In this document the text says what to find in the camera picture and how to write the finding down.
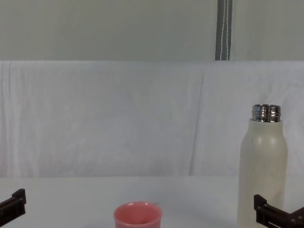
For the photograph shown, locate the white wrinkled backdrop cloth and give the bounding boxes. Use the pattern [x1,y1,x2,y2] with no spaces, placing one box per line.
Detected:
[0,60,304,178]

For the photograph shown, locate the cream vacuum bottle steel neck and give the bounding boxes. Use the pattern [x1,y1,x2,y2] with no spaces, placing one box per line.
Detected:
[237,104,288,228]

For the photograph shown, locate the white curtain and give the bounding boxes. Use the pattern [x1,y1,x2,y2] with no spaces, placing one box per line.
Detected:
[0,0,219,62]
[229,0,304,62]

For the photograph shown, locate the white table cloth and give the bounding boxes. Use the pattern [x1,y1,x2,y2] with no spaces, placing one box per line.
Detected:
[0,175,304,228]

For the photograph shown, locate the pink cup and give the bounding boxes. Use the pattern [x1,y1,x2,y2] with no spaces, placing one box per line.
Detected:
[113,201,163,228]

